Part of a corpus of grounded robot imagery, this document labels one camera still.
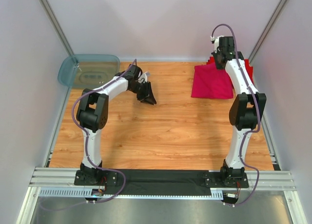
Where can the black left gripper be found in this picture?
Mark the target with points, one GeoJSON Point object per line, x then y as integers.
{"type": "Point", "coordinates": [144, 91]}

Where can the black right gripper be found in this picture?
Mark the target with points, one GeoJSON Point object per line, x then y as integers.
{"type": "Point", "coordinates": [225, 42]}

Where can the magenta t shirt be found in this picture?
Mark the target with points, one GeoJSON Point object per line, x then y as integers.
{"type": "Point", "coordinates": [211, 83]}

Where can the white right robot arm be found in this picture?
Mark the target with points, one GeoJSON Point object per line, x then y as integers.
{"type": "Point", "coordinates": [247, 109]}

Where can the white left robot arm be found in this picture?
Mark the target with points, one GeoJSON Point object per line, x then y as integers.
{"type": "Point", "coordinates": [93, 106]}

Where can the folded red t shirt stack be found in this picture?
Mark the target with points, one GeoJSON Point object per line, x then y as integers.
{"type": "Point", "coordinates": [249, 68]}

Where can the translucent teal plastic bin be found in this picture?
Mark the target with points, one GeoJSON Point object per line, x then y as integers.
{"type": "Point", "coordinates": [90, 71]}

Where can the black cloth strip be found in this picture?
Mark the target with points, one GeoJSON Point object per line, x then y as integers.
{"type": "Point", "coordinates": [165, 182]}

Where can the right aluminium corner post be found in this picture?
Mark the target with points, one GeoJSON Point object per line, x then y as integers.
{"type": "Point", "coordinates": [268, 27]}

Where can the aluminium corner post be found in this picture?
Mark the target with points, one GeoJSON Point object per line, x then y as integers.
{"type": "Point", "coordinates": [56, 25]}
{"type": "Point", "coordinates": [268, 27]}

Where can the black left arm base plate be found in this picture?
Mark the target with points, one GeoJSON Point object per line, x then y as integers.
{"type": "Point", "coordinates": [93, 176]}

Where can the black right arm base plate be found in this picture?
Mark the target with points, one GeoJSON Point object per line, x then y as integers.
{"type": "Point", "coordinates": [216, 180]}

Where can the left aluminium corner post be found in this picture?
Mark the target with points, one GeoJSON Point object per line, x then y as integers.
{"type": "Point", "coordinates": [56, 25]}

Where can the white slotted cable duct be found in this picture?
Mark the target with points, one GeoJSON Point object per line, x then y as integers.
{"type": "Point", "coordinates": [91, 193]}

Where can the aluminium mounting rail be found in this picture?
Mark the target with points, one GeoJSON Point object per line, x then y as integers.
{"type": "Point", "coordinates": [53, 177]}

